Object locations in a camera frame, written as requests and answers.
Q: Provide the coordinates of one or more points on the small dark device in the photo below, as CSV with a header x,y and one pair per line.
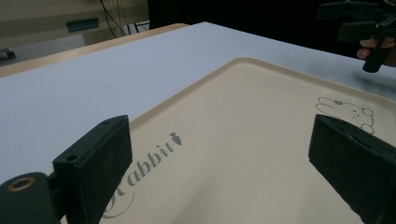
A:
x,y
7,55

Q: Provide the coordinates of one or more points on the beige tray with rabbit print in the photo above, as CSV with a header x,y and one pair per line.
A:
x,y
249,140

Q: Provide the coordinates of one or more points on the black curtain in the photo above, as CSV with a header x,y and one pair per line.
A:
x,y
249,15

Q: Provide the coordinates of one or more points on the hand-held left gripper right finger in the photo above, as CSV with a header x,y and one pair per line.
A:
x,y
351,161

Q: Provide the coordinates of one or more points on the teal wall bar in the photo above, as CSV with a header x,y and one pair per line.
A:
x,y
82,24

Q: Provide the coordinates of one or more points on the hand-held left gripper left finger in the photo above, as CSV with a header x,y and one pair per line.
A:
x,y
93,165

